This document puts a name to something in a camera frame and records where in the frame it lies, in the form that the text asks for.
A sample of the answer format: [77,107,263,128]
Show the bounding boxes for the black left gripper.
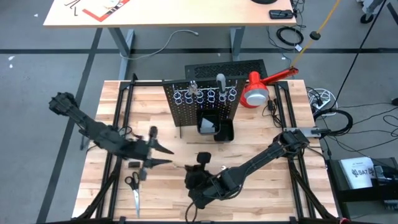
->
[123,126,175,182]

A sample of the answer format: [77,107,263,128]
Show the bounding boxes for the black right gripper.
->
[184,151,225,210]

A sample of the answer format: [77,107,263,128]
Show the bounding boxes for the black metal peg board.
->
[162,75,248,128]

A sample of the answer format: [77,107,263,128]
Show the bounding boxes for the large black plastic bin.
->
[195,108,222,135]

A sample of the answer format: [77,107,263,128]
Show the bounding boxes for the small black plastic bin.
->
[213,119,235,142]

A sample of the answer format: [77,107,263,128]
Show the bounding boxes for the black perforated metal panel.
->
[184,58,269,80]

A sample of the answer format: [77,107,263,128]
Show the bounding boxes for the red desk lamp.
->
[239,67,299,110]

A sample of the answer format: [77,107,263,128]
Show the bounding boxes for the white power strip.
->
[312,98,327,110]

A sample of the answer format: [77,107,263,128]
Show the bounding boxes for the light wooden desk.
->
[42,0,298,80]

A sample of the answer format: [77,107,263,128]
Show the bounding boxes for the red and white paper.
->
[81,0,131,23]

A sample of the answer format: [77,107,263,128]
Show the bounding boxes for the white labelled box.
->
[338,156,376,190]

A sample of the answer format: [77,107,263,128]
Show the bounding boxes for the black storage cart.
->
[325,157,398,215]

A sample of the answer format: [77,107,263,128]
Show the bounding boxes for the flat black device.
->
[268,9,295,21]

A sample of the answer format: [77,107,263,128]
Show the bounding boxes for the thin black slanted pole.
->
[336,0,389,101]

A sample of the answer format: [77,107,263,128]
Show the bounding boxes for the grey office chair base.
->
[357,0,388,25]

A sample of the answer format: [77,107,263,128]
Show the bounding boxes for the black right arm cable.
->
[185,200,200,224]

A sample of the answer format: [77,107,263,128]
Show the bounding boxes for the scissors with black handles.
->
[124,171,141,219]

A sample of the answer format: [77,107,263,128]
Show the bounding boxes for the black aluminium table frame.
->
[71,73,343,224]

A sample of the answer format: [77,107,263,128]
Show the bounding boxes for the black lamp power cable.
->
[261,98,282,128]

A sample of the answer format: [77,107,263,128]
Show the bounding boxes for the grey loose cable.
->
[119,29,200,62]

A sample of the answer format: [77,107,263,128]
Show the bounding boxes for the white cable coil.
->
[306,86,337,110]

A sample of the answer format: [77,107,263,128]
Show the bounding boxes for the thick black cable loop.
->
[313,108,354,137]

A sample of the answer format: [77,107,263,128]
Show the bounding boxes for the thin black cable coil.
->
[275,26,305,47]

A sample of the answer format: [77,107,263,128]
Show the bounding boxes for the yellow cord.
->
[289,0,342,68]

